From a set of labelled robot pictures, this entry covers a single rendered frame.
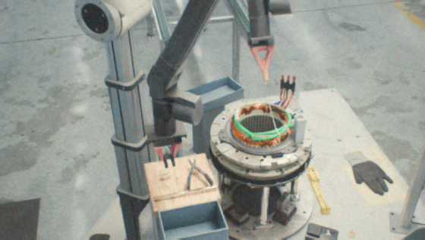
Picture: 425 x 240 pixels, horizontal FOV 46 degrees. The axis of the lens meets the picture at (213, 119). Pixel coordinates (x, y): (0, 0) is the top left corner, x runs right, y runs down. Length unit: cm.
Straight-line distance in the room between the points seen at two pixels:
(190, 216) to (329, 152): 79
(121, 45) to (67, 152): 179
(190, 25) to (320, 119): 119
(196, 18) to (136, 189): 103
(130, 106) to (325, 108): 92
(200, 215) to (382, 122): 233
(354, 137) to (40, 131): 218
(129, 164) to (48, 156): 148
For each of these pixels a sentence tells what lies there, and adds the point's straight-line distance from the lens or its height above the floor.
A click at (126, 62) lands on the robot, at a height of 125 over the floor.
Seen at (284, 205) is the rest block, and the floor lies 84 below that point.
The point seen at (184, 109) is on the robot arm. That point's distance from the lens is 119.
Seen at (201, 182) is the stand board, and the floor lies 107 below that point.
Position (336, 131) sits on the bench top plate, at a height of 78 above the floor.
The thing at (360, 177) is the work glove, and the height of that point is 79.
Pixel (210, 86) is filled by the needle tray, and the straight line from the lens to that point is 187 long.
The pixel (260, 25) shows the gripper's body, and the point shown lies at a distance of 140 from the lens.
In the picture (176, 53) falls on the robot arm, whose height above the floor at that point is 151.
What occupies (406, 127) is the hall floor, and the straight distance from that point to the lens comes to 358.
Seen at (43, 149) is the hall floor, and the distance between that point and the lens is 339.
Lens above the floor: 207
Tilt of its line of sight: 37 degrees down
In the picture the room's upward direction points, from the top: 1 degrees counter-clockwise
